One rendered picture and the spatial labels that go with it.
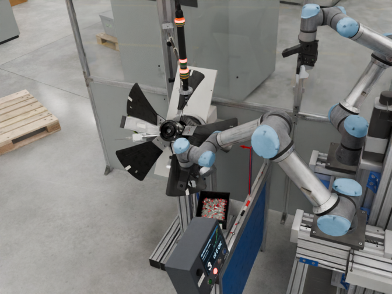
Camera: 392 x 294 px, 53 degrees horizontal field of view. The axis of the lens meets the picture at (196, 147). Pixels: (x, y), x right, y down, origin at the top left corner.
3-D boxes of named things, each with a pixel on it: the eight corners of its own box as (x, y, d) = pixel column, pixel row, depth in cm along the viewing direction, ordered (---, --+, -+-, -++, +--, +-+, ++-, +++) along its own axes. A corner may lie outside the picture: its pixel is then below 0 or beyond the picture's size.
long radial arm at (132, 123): (176, 127, 239) (168, 125, 228) (173, 139, 239) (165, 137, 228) (135, 119, 249) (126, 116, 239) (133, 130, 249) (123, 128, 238)
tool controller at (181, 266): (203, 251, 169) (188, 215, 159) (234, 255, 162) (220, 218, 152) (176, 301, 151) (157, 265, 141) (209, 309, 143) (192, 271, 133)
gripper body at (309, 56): (313, 68, 184) (317, 43, 177) (295, 66, 187) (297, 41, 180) (317, 61, 189) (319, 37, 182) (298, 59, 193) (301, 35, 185)
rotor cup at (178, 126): (163, 125, 225) (153, 122, 213) (185, 116, 220) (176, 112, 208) (170, 149, 222) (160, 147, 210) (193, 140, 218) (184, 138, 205)
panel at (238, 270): (261, 240, 285) (265, 171, 245) (263, 241, 284) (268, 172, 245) (220, 345, 226) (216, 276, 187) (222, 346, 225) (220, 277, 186)
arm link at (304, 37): (298, 32, 177) (301, 26, 183) (297, 42, 180) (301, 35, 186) (315, 34, 175) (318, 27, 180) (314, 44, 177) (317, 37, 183)
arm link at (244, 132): (292, 97, 159) (208, 128, 193) (282, 109, 152) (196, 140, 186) (305, 121, 162) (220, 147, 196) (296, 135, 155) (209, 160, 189)
